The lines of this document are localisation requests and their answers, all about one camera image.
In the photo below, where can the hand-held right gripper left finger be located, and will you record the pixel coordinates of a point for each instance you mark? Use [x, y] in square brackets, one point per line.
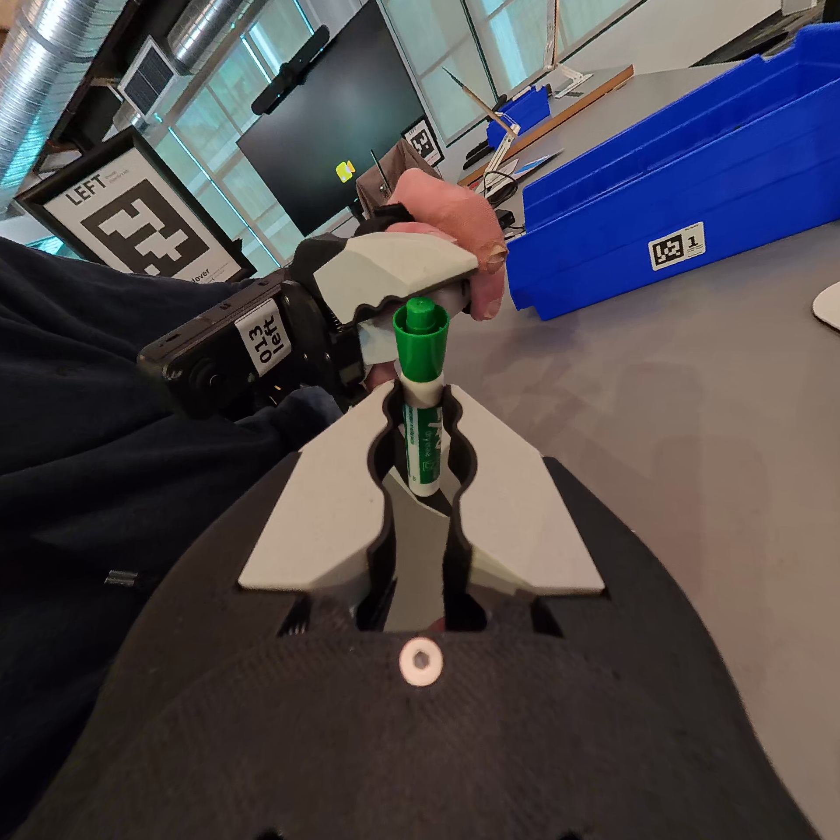
[315, 525]

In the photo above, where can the brown padded seat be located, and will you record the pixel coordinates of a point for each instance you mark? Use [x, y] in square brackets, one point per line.
[374, 190]

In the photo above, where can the black tv screen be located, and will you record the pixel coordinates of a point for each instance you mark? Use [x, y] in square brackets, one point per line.
[335, 125]

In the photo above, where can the green dry erase marker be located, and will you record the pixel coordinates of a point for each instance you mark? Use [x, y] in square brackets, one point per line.
[423, 433]

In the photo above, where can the framed tag sign board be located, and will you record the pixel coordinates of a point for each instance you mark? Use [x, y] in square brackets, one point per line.
[138, 217]

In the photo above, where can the small blue bin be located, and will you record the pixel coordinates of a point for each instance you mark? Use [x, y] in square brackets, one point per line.
[523, 116]

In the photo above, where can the person's left hand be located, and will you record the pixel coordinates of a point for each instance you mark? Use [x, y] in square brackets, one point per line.
[460, 217]

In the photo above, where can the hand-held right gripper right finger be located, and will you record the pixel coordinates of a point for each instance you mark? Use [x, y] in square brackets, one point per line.
[532, 525]

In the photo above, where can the large silver ceiling duct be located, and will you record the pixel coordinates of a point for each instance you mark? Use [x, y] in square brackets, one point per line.
[53, 66]

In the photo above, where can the black camera bar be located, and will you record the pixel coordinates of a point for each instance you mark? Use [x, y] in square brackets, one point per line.
[292, 68]

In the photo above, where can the person's left forearm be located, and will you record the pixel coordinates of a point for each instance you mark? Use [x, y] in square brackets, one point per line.
[105, 394]

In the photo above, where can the small wooden table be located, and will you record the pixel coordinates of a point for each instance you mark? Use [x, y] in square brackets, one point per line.
[551, 118]

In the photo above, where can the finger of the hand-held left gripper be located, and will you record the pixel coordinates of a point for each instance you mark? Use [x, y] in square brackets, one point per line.
[394, 269]

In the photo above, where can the large blue bin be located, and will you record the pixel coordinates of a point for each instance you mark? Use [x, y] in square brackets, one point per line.
[683, 184]

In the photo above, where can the white stand base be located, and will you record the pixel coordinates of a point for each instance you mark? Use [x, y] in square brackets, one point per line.
[830, 305]

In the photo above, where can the small tag sign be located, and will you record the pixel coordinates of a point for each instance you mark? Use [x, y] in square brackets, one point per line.
[423, 142]

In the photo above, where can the silver ceiling pipe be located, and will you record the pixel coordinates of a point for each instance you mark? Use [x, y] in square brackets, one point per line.
[204, 26]

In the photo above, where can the ceiling vent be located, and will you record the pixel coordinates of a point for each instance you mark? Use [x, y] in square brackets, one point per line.
[147, 76]

